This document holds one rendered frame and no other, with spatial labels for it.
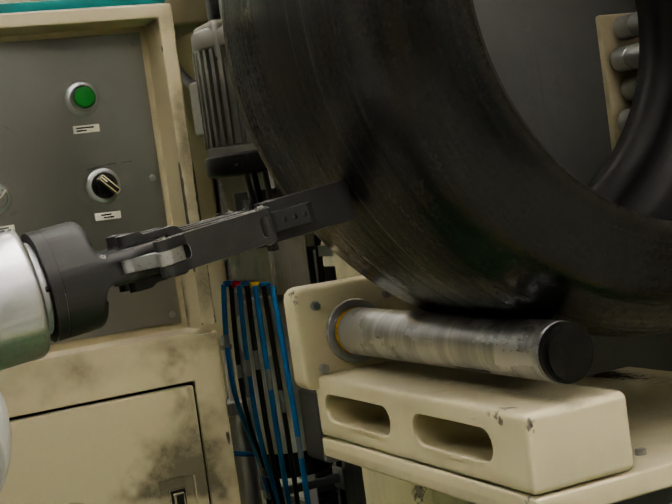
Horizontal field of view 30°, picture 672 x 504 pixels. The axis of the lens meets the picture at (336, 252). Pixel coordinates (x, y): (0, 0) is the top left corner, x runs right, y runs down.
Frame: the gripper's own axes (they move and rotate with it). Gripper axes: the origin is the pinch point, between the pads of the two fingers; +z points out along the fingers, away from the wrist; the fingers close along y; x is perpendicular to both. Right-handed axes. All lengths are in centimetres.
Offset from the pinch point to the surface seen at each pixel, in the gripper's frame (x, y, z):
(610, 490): 24.6, -10.4, 13.1
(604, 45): -7, 38, 60
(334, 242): 3.7, 9.2, 5.9
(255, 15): -15.0, 4.6, 2.1
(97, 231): 0, 56, -1
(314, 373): 16.6, 24.1, 7.4
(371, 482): 33, 37, 16
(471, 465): 21.8, -2.1, 7.1
